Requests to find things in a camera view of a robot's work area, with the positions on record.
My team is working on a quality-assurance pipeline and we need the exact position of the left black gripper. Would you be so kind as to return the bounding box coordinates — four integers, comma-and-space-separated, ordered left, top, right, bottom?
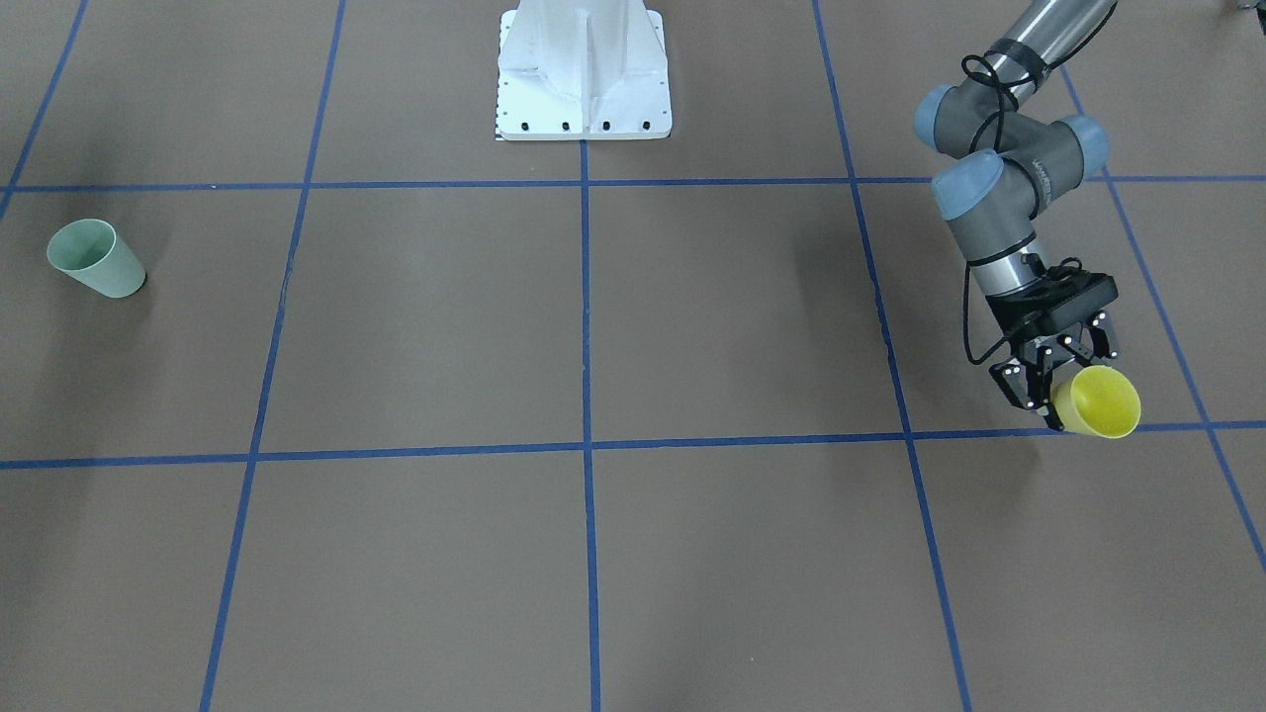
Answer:
987, 272, 1120, 432

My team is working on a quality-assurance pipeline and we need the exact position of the yellow plastic cup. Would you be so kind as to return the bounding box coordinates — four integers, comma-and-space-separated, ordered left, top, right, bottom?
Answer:
1050, 365, 1142, 440

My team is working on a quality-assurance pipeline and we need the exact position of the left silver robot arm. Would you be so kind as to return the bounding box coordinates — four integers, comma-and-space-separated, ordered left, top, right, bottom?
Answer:
914, 1, 1120, 433

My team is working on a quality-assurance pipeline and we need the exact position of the green plastic cup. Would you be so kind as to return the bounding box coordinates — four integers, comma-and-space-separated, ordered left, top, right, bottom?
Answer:
46, 220, 146, 299

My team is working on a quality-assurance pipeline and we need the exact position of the white camera mast base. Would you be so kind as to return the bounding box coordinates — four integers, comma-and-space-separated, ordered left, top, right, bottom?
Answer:
495, 1, 674, 141

